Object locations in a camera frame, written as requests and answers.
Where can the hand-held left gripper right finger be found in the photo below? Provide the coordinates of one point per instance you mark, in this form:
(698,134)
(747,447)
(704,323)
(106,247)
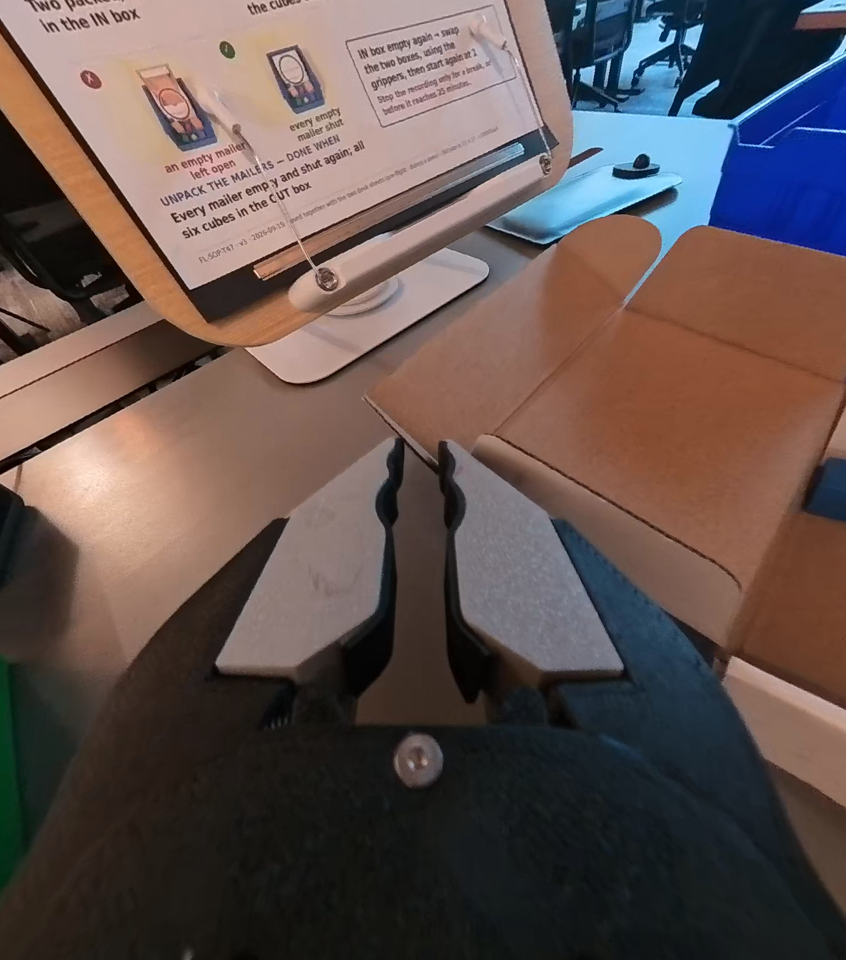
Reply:
(528,592)

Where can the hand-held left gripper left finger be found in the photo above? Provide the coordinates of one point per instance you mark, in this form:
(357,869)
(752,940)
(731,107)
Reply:
(318,592)

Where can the white cardboard mailer box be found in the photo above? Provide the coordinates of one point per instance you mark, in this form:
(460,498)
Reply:
(678,420)

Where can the blue plastic bin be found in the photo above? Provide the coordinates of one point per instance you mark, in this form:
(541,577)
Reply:
(805,187)

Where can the grey flat pouch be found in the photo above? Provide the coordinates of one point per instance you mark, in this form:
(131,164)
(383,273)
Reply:
(580,210)

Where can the instruction sheet on stand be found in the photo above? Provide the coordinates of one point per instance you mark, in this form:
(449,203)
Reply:
(93,225)

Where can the small black knob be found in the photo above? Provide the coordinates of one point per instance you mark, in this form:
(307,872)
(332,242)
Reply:
(637,166)

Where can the black mesh office chair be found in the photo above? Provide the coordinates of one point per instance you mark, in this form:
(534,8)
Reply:
(18,240)

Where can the printed instruction sheet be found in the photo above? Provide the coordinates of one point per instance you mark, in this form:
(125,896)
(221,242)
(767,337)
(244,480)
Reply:
(243,112)

